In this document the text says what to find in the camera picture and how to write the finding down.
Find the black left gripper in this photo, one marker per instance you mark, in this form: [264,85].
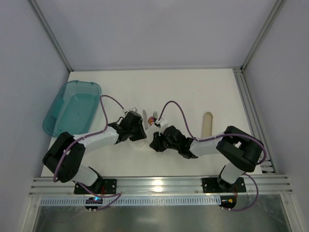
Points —
[139,130]

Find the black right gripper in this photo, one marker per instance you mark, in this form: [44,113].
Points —
[159,141]

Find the silver table knife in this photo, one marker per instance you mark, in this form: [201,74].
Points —
[145,119]

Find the iridescent pink spoon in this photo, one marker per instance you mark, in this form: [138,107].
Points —
[151,120]

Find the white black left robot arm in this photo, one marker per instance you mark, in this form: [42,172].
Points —
[65,156]

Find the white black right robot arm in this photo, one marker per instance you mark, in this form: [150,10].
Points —
[243,151]

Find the beige oval cutlery tray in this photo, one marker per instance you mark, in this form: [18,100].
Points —
[207,125]

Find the teal transparent plastic bin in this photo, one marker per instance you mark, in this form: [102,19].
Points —
[73,108]

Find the left black controller board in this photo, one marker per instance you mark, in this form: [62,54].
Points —
[93,203]

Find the black controller board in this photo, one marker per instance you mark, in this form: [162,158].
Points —
[228,202]
[93,203]

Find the right black controller board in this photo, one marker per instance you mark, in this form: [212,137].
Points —
[228,202]

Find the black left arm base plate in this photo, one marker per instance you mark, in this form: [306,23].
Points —
[108,185]

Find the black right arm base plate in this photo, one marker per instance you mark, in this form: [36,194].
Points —
[216,185]

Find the white slotted cable duct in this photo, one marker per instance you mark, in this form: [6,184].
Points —
[135,201]

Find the aluminium right side rail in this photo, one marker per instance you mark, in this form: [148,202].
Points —
[253,119]

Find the aluminium rail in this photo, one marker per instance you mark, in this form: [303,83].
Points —
[253,119]
[170,186]

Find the aluminium front rail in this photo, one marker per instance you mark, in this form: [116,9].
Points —
[170,186]

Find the aluminium left corner post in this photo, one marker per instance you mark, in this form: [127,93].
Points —
[40,16]

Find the aluminium corner post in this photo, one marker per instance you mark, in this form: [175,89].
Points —
[270,19]
[40,16]

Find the aluminium right corner post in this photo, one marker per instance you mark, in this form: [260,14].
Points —
[270,19]

